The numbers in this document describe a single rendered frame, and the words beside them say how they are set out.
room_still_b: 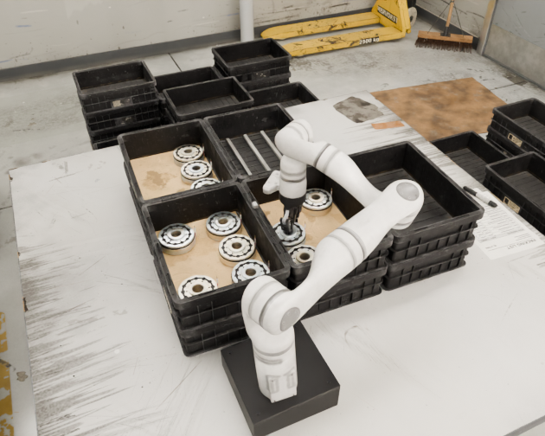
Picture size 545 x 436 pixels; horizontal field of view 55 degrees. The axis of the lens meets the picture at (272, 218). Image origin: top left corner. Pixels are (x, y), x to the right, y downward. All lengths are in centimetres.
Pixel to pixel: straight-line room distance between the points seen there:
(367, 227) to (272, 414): 47
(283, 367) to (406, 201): 46
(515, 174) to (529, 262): 103
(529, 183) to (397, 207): 161
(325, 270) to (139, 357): 62
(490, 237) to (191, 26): 349
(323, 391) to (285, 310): 32
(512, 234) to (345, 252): 91
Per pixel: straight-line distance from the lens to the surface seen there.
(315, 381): 130
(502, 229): 192
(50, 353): 156
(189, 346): 141
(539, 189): 275
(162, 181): 179
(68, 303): 165
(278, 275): 131
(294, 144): 131
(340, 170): 129
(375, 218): 118
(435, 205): 174
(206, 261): 149
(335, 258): 110
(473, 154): 309
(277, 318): 102
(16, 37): 460
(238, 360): 135
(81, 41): 464
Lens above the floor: 189
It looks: 41 degrees down
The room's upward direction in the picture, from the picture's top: straight up
